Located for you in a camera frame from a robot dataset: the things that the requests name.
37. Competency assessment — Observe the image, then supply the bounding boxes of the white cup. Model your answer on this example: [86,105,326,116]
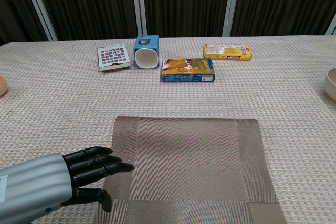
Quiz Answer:
[134,47,160,69]

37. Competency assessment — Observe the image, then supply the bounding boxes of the dark pleated curtain panel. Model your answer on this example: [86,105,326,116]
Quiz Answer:
[0,0,49,46]
[230,0,336,37]
[141,0,233,38]
[31,0,140,41]

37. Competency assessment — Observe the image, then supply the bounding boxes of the white box with coloured squares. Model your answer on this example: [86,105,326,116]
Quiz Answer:
[97,43,131,72]

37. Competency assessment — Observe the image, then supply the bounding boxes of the brown egg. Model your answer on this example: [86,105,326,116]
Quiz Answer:
[0,76,8,97]

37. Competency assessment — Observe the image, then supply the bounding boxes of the beige bowl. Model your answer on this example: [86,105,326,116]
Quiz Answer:
[324,68,336,101]

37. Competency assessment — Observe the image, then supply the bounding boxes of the white screen frame post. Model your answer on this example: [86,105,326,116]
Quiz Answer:
[130,0,148,37]
[19,0,58,42]
[324,14,336,36]
[222,0,242,37]

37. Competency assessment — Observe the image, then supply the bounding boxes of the beige woven tablecloth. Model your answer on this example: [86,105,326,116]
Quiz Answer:
[0,35,336,224]

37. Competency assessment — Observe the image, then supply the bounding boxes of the blue and orange snack box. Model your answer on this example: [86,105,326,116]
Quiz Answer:
[160,58,216,83]

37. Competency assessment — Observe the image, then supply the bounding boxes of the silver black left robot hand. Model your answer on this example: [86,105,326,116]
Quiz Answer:
[0,146,135,224]

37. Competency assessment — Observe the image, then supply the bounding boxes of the brown woven placemat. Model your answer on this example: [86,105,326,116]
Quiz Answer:
[93,116,287,224]

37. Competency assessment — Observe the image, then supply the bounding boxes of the yellow snack box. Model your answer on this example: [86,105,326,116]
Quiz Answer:
[203,42,252,61]

